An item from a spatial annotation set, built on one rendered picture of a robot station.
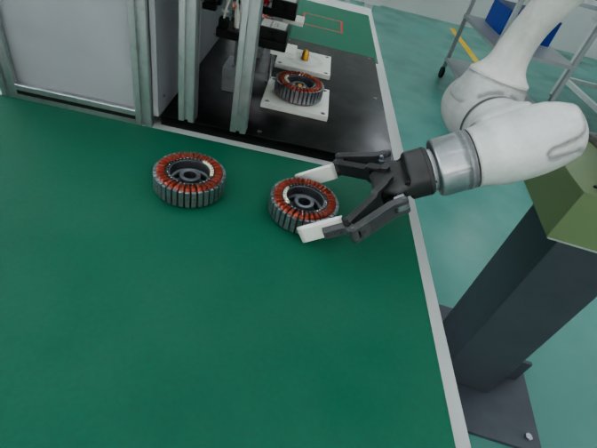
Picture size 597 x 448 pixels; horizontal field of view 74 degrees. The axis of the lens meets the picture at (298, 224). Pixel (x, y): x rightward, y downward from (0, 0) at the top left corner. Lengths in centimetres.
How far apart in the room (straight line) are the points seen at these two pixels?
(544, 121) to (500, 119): 5
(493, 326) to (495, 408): 36
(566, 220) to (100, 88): 89
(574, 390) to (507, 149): 132
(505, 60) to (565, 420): 128
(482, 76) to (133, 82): 59
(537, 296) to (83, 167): 107
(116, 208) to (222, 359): 29
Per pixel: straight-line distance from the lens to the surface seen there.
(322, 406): 47
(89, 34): 82
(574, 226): 89
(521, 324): 128
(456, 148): 62
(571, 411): 177
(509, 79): 75
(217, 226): 61
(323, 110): 93
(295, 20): 115
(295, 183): 66
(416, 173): 61
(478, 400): 154
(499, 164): 62
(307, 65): 116
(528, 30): 75
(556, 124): 65
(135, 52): 78
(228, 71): 93
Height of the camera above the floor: 117
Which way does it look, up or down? 41 degrees down
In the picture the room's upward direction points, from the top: 15 degrees clockwise
